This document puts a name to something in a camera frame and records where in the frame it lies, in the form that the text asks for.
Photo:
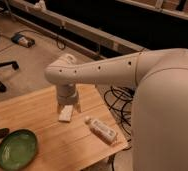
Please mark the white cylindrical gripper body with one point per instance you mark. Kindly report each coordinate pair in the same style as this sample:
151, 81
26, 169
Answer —
67, 94

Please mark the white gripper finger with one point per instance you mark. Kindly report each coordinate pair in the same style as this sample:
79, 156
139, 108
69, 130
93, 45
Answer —
59, 108
78, 108

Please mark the white rectangular eraser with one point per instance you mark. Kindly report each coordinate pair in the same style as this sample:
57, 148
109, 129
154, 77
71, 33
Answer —
66, 113

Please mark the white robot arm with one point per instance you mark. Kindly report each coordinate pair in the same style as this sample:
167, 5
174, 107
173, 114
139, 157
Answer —
159, 114

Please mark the green round plate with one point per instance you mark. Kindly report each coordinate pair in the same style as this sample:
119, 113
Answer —
18, 150

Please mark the power strip on floor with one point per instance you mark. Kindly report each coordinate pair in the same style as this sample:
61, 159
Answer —
22, 40

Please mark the long metal shelf rail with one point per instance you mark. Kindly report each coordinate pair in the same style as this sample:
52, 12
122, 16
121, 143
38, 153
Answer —
81, 37

